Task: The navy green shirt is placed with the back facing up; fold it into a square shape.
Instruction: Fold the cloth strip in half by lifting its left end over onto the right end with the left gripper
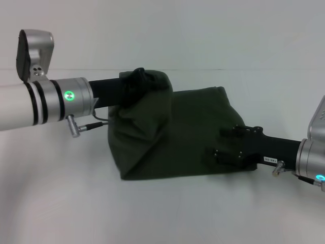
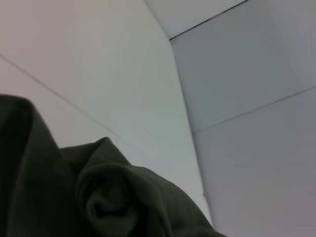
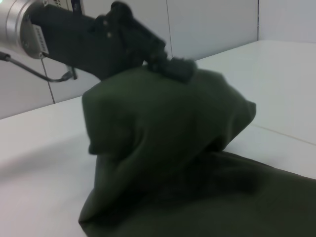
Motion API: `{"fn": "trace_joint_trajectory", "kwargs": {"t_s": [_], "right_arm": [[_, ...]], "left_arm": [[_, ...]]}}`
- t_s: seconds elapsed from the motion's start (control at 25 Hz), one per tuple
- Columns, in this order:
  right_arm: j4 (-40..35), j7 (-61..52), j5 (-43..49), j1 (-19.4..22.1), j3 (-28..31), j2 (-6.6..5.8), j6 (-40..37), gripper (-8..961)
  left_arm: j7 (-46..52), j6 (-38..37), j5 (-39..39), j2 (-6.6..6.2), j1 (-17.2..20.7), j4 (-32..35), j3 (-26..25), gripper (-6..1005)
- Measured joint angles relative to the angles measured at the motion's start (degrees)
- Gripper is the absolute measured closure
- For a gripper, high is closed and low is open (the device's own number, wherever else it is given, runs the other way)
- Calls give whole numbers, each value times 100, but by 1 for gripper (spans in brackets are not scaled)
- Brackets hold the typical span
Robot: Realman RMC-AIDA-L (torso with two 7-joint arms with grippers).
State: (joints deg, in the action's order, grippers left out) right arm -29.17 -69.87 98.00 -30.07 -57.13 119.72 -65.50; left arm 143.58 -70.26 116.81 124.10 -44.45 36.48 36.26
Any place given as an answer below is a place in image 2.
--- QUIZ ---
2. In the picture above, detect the dark green t-shirt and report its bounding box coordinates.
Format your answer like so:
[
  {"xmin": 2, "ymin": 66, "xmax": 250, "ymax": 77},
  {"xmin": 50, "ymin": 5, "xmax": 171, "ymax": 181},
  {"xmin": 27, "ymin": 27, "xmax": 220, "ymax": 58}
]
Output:
[{"xmin": 0, "ymin": 94, "xmax": 229, "ymax": 237}]

